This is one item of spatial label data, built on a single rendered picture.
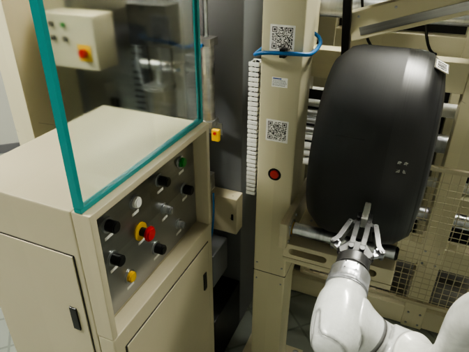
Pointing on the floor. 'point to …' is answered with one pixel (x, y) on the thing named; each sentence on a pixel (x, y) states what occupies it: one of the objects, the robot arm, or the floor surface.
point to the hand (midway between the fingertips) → (366, 214)
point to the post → (299, 15)
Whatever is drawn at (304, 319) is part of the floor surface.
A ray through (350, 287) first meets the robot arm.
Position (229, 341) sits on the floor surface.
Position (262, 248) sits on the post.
